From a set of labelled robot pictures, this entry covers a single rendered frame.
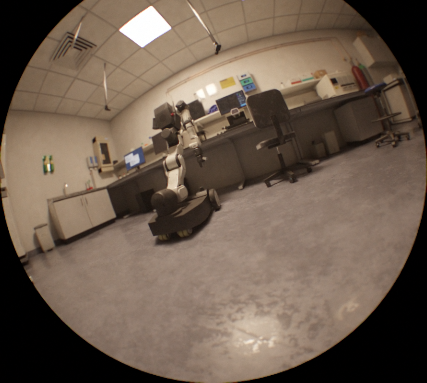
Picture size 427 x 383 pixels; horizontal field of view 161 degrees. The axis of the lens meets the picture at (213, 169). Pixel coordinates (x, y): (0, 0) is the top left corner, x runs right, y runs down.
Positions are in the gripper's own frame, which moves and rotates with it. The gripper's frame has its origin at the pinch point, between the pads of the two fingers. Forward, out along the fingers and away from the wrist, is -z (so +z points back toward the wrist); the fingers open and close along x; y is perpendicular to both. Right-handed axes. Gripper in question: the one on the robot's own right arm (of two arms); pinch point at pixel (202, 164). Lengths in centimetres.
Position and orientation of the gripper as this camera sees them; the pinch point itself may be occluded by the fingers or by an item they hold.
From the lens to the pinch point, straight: 162.6
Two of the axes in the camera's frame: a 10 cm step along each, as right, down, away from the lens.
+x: 2.8, -0.4, 9.6
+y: -9.0, 3.5, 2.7
